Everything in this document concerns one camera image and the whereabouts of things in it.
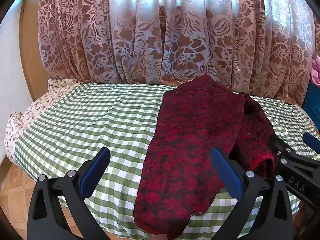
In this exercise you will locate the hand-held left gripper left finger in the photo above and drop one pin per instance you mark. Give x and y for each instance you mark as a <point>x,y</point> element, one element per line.
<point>96,167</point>

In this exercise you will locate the green checked bed sheet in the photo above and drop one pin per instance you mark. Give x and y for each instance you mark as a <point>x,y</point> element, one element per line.
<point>87,120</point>

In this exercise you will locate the dark blue furniture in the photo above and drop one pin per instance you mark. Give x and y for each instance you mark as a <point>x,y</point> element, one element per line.
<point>312,102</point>

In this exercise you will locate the floral print quilt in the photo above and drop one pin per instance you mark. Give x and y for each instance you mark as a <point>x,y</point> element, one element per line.
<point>20,125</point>

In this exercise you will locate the pink cloth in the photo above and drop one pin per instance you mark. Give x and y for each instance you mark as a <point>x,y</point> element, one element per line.
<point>316,70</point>

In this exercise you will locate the red floral knit garment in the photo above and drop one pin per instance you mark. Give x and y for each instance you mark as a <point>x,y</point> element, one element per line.
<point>190,142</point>

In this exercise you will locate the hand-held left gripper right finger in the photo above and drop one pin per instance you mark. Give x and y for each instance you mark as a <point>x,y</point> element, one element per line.
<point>225,170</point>

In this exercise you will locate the brown floral curtain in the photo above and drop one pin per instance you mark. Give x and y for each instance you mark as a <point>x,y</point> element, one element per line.
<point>150,42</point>

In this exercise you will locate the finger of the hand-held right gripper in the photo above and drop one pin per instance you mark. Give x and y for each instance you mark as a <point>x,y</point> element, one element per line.
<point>297,165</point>
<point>312,141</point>

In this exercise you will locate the wooden door frame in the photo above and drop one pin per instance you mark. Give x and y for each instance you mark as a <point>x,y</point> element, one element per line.
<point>27,55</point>

